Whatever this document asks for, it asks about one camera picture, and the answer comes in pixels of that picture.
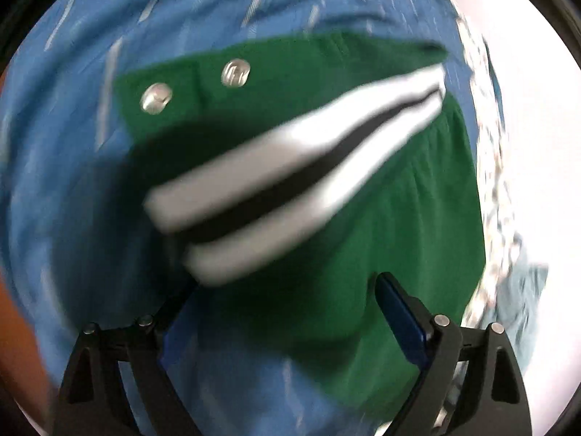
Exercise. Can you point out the teal duvet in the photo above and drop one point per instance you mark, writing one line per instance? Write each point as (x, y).
(522, 299)

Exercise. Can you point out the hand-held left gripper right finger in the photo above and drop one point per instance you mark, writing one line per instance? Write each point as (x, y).
(401, 313)

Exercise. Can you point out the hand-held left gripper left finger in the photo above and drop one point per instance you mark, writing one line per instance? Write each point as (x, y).
(169, 347)

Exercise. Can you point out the blue striped bed sheet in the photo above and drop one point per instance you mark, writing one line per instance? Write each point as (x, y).
(59, 145)

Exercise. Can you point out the plaid bed sheet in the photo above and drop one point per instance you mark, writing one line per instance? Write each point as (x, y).
(492, 190)

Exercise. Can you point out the green and white varsity jacket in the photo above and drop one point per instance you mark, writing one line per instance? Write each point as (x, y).
(408, 218)

